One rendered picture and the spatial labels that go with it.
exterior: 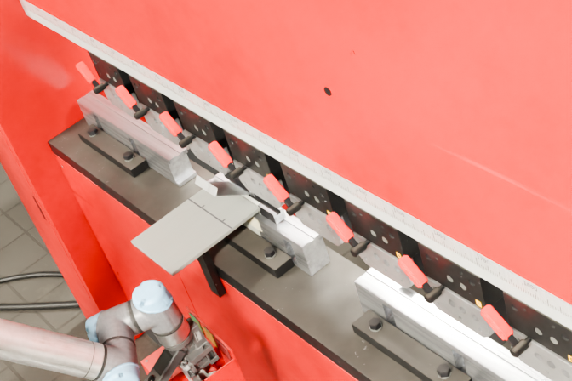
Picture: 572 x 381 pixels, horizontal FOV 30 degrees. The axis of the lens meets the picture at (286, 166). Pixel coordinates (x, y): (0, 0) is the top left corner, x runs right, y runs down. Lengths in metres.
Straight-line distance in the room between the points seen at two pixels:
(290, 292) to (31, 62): 1.13
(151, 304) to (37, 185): 1.12
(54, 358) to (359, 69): 0.87
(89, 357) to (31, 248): 2.21
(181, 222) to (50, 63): 0.83
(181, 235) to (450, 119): 1.05
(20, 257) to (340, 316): 2.21
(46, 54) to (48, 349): 1.22
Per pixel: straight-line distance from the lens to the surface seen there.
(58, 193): 3.35
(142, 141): 2.91
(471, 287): 1.89
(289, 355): 2.57
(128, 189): 2.93
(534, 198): 1.58
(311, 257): 2.44
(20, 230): 4.49
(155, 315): 2.29
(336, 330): 2.35
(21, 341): 2.15
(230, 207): 2.53
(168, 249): 2.49
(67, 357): 2.18
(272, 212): 2.48
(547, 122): 1.45
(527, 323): 1.83
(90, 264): 3.53
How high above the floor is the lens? 2.59
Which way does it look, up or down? 38 degrees down
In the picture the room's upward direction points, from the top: 18 degrees counter-clockwise
